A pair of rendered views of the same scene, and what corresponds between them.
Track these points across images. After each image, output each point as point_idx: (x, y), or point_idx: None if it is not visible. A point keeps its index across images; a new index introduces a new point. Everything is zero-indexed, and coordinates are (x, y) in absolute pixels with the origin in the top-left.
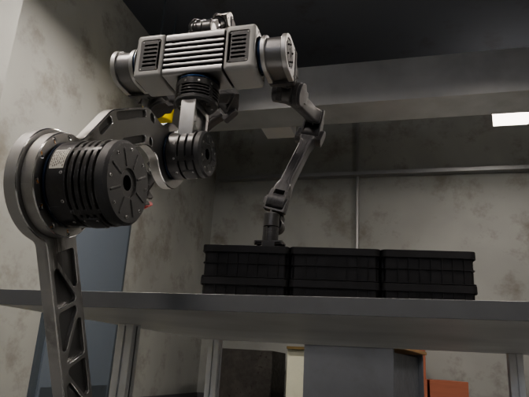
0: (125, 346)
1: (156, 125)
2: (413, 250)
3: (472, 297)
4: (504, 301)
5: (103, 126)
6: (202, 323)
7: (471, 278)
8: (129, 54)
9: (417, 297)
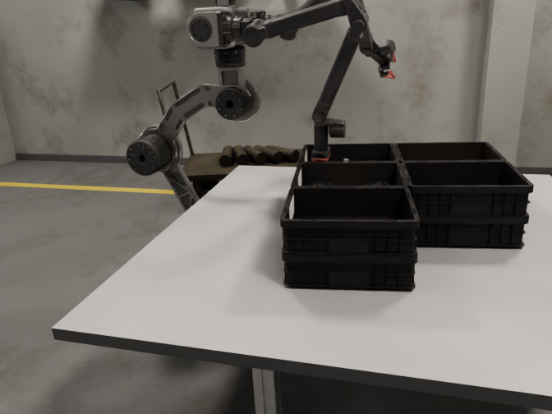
0: None
1: (212, 90)
2: (287, 197)
3: (286, 262)
4: (117, 270)
5: (170, 114)
6: None
7: (285, 244)
8: None
9: None
